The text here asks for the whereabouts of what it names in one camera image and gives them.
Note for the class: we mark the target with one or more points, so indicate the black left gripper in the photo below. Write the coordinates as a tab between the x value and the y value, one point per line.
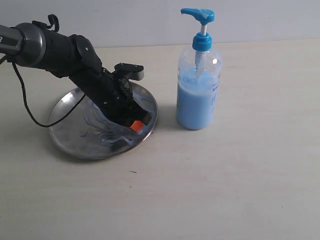
112	93

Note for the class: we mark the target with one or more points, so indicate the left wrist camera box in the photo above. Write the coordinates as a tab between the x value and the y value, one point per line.
129	71

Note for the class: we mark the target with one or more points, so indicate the round steel plate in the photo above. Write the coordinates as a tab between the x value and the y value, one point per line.
68	114

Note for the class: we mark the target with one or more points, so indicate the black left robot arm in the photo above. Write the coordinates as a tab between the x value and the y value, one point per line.
32	45

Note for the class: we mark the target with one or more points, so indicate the clear pump bottle blue lotion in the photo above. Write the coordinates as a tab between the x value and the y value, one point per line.
198	75

